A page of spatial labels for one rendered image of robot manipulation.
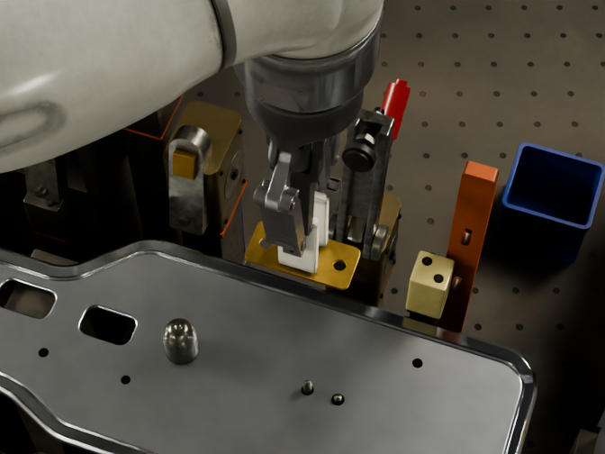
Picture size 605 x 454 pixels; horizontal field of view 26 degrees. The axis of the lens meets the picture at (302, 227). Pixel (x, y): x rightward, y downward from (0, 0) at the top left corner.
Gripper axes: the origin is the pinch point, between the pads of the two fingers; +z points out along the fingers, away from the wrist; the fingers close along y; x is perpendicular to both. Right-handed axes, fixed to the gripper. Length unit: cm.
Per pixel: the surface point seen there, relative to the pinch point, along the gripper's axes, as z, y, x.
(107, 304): 29.2, -1.9, -20.6
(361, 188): 16.4, -14.8, 0.5
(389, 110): 15.6, -23.3, 0.4
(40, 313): 30.4, 0.6, -26.8
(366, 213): 19.5, -14.3, 1.3
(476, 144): 59, -52, 6
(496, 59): 59, -67, 5
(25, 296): 30.4, -0.5, -28.9
